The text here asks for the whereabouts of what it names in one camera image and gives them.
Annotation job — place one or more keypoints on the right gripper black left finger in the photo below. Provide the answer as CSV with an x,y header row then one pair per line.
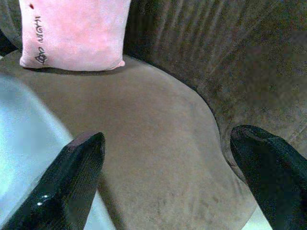
x,y
64,187

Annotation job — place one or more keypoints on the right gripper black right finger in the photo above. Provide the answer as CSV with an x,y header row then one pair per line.
x,y
275,179

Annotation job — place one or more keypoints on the light grey pillow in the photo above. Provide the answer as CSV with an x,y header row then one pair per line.
x,y
24,143

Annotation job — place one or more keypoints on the brown round suede sofa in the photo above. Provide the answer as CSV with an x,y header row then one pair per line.
x,y
163,143

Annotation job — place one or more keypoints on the pink pillow with print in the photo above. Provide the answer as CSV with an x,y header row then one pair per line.
x,y
76,36

